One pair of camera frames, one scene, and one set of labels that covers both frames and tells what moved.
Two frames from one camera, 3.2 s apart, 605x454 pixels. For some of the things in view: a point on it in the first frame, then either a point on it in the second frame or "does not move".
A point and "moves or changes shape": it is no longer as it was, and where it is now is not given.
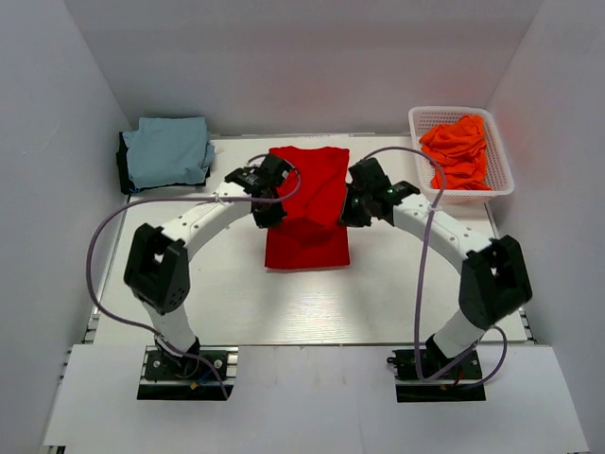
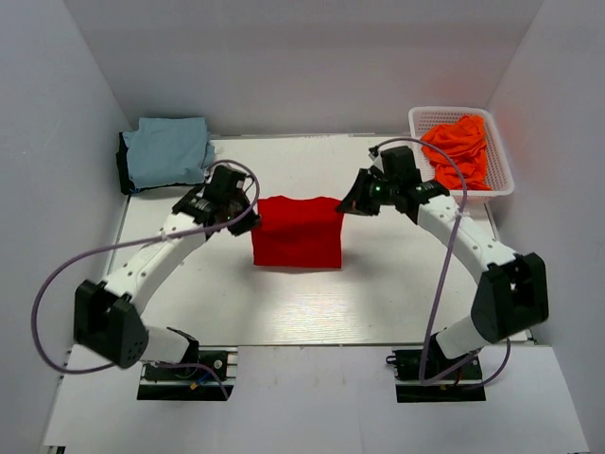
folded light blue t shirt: [168, 149] does not move
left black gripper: [272, 219] -> [249, 221]
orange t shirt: [459, 148] does not move
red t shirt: [313, 233] moves or changes shape
